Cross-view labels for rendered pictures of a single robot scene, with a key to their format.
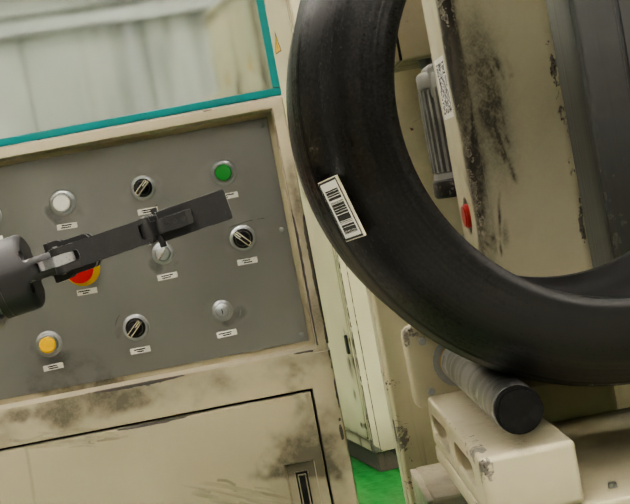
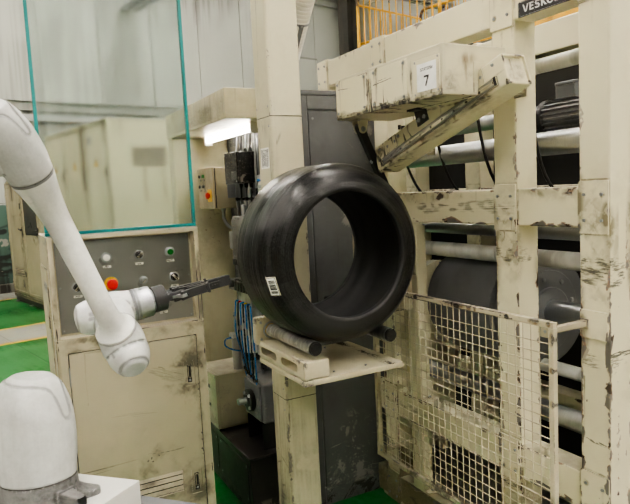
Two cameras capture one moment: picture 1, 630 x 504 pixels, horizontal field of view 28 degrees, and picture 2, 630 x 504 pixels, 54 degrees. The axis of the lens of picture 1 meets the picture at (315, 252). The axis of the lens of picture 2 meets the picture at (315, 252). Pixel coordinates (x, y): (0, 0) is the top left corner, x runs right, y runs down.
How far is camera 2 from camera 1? 0.88 m
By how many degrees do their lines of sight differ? 26
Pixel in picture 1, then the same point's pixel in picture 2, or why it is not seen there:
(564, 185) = (306, 274)
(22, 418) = (84, 341)
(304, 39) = (266, 233)
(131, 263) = (130, 283)
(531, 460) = (317, 363)
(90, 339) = not seen: hidden behind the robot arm
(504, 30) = not seen: hidden behind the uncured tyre
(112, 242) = (198, 290)
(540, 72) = (303, 237)
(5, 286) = (161, 302)
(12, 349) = not seen: hidden behind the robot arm
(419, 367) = (258, 331)
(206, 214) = (223, 282)
